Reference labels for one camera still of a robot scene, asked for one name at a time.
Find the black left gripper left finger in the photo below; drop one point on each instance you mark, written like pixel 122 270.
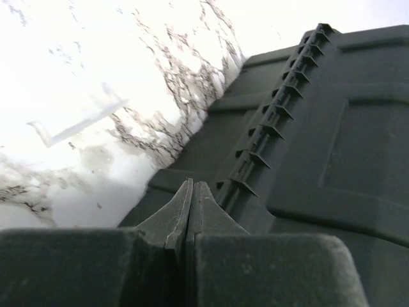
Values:
pixel 129 266

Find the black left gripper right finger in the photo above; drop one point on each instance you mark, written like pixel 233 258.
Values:
pixel 227 266

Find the black plastic toolbox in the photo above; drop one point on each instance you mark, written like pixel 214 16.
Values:
pixel 312 139

